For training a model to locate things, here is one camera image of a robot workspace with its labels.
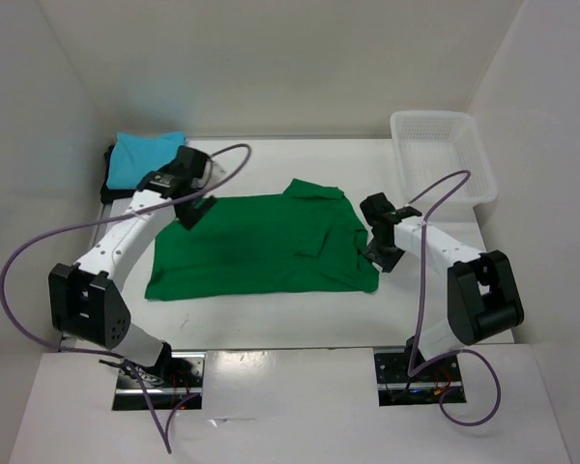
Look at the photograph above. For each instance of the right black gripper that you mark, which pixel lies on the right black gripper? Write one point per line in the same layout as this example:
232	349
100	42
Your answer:
386	262

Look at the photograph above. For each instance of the light blue t-shirt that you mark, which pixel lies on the light blue t-shirt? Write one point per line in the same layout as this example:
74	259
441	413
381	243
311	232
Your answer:
134	156

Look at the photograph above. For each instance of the green t-shirt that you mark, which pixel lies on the green t-shirt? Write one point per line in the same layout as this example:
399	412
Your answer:
305	239

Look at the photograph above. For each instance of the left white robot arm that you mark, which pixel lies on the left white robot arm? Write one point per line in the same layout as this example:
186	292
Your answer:
86	297

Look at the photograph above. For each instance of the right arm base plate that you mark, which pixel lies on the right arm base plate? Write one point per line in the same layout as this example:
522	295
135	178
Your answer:
441	380

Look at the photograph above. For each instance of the white plastic basket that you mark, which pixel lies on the white plastic basket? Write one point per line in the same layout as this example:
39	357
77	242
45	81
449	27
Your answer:
428	145

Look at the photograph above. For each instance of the black t-shirt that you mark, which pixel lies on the black t-shirt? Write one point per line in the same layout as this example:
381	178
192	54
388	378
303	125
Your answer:
109	195

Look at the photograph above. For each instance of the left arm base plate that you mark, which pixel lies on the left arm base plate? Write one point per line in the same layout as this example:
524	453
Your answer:
183	389

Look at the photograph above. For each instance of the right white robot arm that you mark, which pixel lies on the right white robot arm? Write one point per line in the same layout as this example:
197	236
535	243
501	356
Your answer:
482	298

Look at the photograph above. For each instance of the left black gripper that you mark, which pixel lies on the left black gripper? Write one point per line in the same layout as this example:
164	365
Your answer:
189	217

